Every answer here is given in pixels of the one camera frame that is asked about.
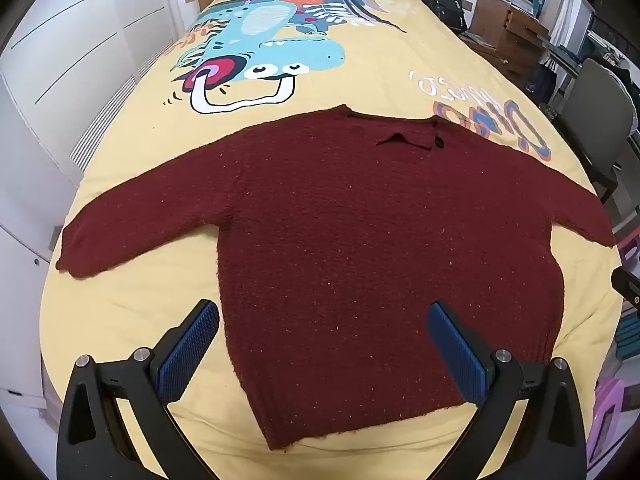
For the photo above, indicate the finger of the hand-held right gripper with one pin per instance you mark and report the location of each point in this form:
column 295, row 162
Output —
column 630, row 287

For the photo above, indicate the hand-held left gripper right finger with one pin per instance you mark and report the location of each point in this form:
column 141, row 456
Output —
column 457, row 355

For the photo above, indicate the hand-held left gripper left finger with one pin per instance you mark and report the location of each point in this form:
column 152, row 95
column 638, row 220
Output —
column 192, row 350

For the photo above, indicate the dark red knit sweater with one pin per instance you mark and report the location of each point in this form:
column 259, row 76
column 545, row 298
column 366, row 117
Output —
column 350, row 235

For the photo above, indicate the purple plastic stool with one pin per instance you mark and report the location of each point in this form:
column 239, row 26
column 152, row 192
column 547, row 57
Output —
column 607, row 410

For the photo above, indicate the grey office chair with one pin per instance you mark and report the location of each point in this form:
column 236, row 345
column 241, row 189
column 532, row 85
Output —
column 595, row 105

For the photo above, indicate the dark blue bag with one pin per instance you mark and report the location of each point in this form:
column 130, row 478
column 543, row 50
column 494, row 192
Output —
column 542, row 79

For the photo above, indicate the wooden dresser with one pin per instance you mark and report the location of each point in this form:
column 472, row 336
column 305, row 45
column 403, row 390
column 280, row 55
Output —
column 510, row 42

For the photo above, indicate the yellow dinosaur print bed sheet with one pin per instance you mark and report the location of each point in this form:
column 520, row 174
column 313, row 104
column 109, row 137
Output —
column 380, row 75

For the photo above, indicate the white wardrobe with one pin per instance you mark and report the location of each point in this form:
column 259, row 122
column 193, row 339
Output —
column 75, row 35

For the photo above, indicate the black backpack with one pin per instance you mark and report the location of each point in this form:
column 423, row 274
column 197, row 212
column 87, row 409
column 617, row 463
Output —
column 445, row 5

